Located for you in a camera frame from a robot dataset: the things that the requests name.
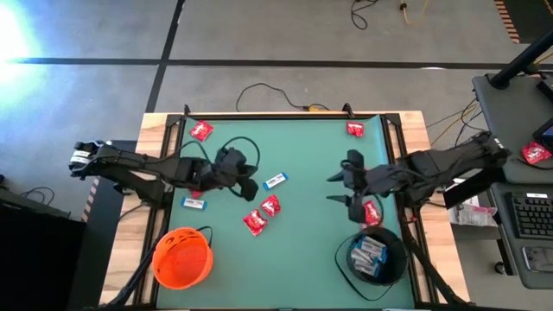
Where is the clear plastic bag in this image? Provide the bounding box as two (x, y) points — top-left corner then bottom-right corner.
(448, 196), (499, 228)

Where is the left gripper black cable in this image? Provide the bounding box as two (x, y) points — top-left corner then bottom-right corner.
(172, 136), (261, 200)

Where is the thin black cable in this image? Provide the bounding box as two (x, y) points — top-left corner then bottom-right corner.
(453, 98), (486, 148)
(19, 185), (56, 205)

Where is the black rig frame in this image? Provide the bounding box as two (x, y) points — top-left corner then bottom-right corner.
(103, 103), (476, 311)

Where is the black tablet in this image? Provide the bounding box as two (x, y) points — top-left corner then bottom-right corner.
(532, 118), (553, 151)

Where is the yellow hanging cable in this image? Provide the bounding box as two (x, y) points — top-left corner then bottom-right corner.
(399, 0), (429, 25)

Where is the black orange-striped floor mat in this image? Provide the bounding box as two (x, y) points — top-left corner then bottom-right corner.
(493, 0), (553, 45)

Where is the green table mat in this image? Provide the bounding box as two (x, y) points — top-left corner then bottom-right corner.
(156, 114), (416, 310)

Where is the black pole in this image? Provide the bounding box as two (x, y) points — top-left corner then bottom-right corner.
(490, 29), (553, 91)

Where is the grey phone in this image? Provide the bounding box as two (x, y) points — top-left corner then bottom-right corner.
(521, 245), (553, 274)

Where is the black floor cable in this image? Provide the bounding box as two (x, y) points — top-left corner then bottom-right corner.
(235, 81), (313, 112)

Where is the black cabinet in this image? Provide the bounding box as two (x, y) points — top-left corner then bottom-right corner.
(0, 189), (86, 311)

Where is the orange pumpkin bucket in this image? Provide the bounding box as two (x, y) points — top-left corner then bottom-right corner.
(151, 225), (215, 290)

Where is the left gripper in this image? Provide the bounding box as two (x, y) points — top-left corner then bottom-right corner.
(202, 146), (260, 203)

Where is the grey side desk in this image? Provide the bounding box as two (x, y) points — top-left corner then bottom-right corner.
(472, 73), (553, 185)

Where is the black keyboard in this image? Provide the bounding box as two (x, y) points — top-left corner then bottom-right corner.
(511, 192), (553, 241)

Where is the black halloween bucket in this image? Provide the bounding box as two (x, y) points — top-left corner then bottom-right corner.
(334, 225), (410, 302)

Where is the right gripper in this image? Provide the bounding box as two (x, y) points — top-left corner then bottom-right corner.
(326, 149), (392, 225)

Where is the black looped cable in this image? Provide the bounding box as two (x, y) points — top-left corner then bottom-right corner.
(349, 0), (381, 31)

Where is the thin yellow cable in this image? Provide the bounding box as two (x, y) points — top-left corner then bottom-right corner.
(427, 103), (480, 146)

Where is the black hazard-striped base plate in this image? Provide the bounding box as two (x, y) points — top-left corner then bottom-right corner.
(80, 139), (138, 311)

